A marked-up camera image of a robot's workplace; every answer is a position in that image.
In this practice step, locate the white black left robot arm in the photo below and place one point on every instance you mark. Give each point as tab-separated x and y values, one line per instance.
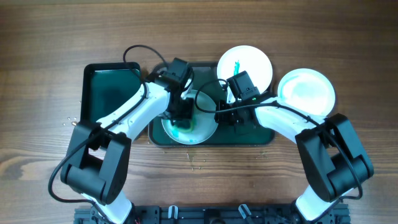
97	158

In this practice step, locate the large black serving tray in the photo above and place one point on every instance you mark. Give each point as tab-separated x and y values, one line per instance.
245	134

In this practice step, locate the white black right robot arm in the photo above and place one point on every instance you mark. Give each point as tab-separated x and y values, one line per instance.
333	157

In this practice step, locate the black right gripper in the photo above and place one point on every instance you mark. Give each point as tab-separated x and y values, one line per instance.
234	115

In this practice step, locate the small black water tray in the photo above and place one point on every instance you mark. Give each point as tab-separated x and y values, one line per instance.
106	86

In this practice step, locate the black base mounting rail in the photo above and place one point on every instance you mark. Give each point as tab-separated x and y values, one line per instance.
273	213

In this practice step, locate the white plate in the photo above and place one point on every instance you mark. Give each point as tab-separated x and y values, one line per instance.
307	90
205	125
250	59

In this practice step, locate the yellow green sponge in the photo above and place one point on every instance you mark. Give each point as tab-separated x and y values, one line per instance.
183	126

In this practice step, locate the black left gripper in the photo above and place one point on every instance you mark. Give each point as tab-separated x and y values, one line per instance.
184	115

